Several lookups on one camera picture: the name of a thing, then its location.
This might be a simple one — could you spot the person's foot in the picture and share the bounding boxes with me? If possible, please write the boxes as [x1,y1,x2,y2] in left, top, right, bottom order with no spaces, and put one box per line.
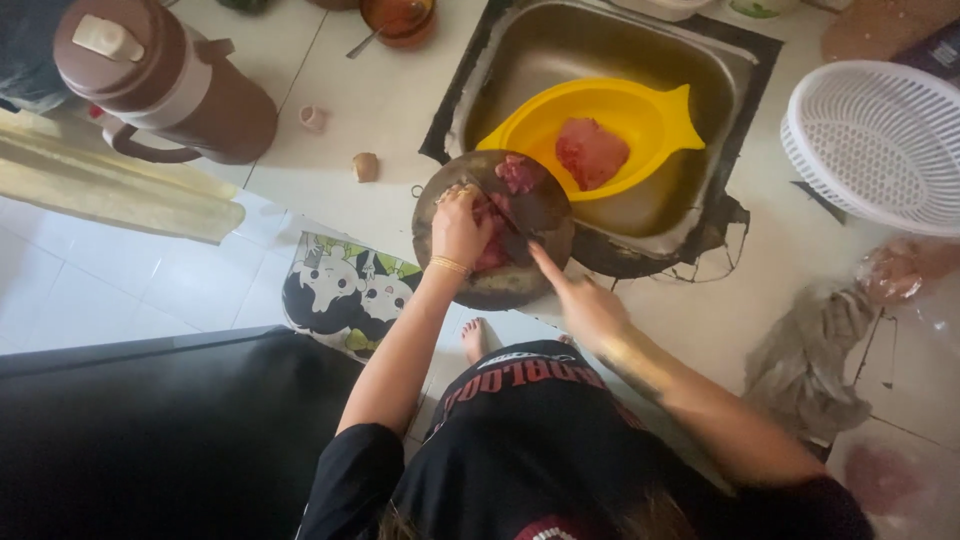
[460,317,492,367]

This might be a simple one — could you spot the brown thermos jug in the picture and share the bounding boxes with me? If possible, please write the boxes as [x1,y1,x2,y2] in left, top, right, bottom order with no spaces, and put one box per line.
[52,0,279,167]

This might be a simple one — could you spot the large raw meat chunk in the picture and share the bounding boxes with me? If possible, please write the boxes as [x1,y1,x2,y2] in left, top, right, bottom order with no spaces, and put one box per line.
[468,193,526,276]

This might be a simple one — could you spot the dark blue garment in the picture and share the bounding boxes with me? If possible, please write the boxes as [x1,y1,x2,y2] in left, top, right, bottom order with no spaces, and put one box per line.
[0,0,76,115]

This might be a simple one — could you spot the white bowl with green print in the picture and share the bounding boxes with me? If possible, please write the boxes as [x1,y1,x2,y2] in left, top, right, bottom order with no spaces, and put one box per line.
[726,0,802,20]

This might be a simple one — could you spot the pale yellow cloth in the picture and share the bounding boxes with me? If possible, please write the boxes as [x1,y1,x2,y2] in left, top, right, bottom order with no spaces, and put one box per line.
[0,105,247,246]

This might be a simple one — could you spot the brown wooden board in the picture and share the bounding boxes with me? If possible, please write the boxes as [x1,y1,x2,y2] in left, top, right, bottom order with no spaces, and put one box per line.
[819,0,960,64]

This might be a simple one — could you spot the cartoon print floor mat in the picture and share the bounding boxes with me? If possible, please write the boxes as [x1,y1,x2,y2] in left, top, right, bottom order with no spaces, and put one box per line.
[282,231,423,364]

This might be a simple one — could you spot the dark kitchen knife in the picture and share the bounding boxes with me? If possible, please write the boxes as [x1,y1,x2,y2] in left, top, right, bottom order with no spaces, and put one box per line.
[480,187,549,273]

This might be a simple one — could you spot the dark box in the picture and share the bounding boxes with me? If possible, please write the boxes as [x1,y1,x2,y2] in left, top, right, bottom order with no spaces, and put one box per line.
[892,26,960,84]

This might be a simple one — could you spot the round wooden cutting board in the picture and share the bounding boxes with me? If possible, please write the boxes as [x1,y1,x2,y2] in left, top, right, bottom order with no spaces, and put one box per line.
[411,149,576,312]

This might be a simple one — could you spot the small raw meat piece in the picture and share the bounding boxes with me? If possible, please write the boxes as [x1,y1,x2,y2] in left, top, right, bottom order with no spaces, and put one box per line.
[495,153,549,196]

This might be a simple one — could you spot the person's left hand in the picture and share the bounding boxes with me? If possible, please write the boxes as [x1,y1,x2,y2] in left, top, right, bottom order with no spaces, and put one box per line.
[429,183,497,273]

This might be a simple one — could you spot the gold bracelet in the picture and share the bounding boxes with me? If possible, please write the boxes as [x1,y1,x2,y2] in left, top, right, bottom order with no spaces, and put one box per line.
[427,255,472,279]

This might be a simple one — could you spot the orange bowl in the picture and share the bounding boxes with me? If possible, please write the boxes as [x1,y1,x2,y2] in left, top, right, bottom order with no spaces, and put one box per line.
[358,0,439,51]

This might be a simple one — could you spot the black cabinet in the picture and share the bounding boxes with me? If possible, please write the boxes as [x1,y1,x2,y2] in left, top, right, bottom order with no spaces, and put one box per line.
[0,324,369,540]

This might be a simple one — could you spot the flat raw meat slab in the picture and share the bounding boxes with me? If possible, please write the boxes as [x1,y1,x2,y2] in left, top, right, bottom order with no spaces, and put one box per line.
[554,117,632,192]

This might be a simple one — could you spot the yellow plastic basin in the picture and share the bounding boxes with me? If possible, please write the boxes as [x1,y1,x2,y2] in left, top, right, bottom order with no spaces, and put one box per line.
[475,77,707,204]

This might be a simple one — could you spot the white plastic colander basket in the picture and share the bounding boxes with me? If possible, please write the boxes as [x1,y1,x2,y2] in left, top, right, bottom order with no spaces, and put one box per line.
[779,60,960,239]

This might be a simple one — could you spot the grey rag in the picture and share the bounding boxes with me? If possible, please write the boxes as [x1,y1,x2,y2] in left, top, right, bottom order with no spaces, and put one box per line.
[742,281,882,451]

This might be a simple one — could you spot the steel sink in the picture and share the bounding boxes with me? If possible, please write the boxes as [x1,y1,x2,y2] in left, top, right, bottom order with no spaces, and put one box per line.
[446,0,760,261]

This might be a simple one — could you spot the metal spoon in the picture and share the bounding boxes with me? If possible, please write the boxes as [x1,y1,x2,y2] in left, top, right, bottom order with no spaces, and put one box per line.
[345,26,387,60]

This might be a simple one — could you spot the person's right hand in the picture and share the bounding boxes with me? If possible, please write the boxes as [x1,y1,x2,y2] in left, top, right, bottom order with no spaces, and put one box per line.
[528,241,637,358]

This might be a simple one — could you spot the clear plastic bag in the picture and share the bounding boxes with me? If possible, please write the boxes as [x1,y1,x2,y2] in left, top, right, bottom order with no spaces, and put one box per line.
[855,236,960,331]

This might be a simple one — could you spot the pink plastic bag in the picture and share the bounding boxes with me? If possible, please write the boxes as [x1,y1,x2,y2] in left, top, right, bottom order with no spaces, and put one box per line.
[828,420,960,540]

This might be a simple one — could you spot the person's black printed shirt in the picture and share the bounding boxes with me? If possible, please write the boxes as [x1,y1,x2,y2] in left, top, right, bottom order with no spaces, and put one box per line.
[294,339,877,540]

